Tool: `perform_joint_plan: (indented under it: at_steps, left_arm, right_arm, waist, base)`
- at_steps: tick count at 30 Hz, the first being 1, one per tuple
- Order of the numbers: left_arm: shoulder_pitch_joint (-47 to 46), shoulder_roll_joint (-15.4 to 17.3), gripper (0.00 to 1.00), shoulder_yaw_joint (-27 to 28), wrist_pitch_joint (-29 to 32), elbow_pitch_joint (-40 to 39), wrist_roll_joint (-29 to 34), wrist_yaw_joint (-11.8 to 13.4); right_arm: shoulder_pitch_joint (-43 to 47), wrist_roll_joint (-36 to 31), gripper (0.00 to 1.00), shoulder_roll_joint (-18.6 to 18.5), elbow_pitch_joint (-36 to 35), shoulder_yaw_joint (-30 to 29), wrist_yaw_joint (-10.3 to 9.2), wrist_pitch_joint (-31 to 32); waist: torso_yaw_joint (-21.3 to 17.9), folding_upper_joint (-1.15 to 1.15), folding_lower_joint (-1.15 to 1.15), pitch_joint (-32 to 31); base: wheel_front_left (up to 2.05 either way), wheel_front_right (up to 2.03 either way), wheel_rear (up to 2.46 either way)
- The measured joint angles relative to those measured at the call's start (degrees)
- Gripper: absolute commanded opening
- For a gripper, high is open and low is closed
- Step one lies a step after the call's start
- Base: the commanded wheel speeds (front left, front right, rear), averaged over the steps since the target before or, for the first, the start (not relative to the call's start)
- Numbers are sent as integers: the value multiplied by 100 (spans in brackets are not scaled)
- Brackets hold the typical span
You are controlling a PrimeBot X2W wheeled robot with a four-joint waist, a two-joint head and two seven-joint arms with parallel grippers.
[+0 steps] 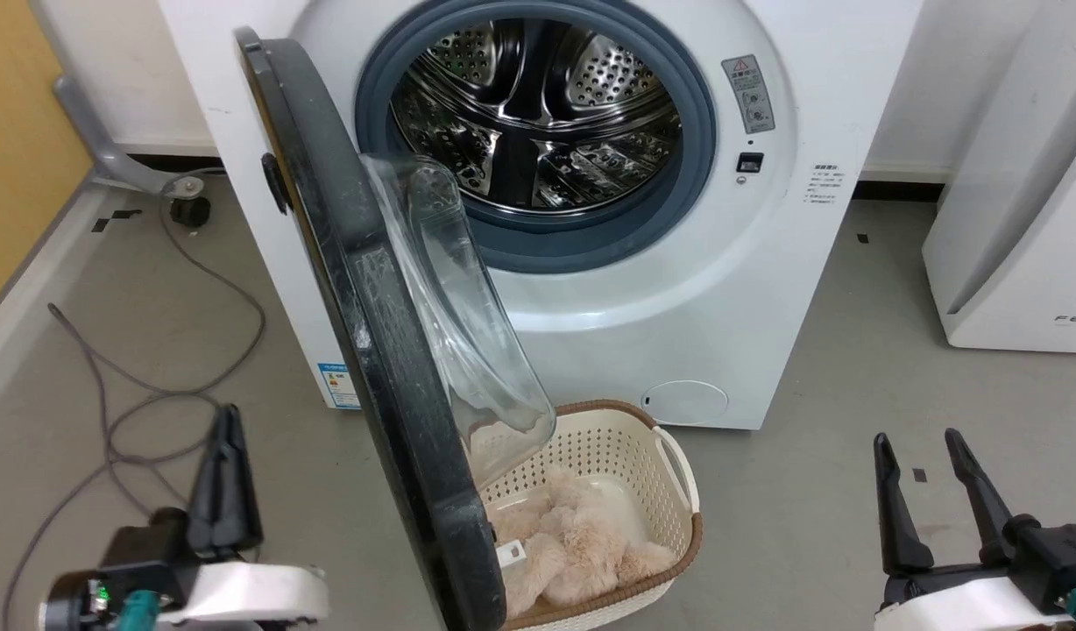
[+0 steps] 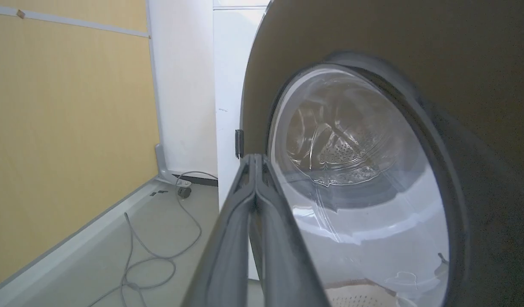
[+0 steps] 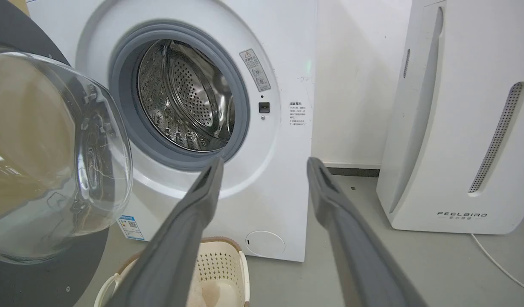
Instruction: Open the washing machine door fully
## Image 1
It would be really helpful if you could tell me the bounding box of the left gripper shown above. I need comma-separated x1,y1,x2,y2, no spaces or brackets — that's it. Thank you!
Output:
39,405,330,631

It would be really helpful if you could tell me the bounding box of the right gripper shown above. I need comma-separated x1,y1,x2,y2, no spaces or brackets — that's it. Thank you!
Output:
873,428,1076,631

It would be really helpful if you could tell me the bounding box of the black-rimmed glass washer door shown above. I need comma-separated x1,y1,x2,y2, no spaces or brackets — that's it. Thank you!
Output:
234,26,558,631

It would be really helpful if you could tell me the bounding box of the white front-load washing machine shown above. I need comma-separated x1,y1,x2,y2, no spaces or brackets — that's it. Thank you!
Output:
157,0,925,432

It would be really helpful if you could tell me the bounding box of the blue energy label sticker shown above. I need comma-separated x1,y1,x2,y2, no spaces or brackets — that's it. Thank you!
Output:
316,362,363,411

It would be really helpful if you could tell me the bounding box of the white plastic appliance housing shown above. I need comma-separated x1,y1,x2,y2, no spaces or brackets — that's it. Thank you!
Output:
921,0,1076,355

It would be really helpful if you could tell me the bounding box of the black caster wheel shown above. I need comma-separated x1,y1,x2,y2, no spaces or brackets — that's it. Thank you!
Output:
170,196,212,230

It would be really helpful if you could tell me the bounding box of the cream plastic laundry basket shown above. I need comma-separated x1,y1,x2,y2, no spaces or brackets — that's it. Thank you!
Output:
466,400,704,631

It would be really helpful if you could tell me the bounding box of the beige fluffy plush cloth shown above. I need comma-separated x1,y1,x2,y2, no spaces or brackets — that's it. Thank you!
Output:
485,464,679,620

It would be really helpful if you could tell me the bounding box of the grey metal stand leg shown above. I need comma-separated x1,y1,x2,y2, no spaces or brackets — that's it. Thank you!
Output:
53,76,205,196

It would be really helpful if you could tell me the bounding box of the yellow wooden panel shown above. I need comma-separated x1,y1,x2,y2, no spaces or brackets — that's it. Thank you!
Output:
0,0,95,321

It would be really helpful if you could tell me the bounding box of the grey warning sticker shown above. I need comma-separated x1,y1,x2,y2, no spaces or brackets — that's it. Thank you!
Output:
721,54,776,135

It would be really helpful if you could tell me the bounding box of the grey floor cable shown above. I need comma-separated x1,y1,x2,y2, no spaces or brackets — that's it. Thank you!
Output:
2,167,268,631

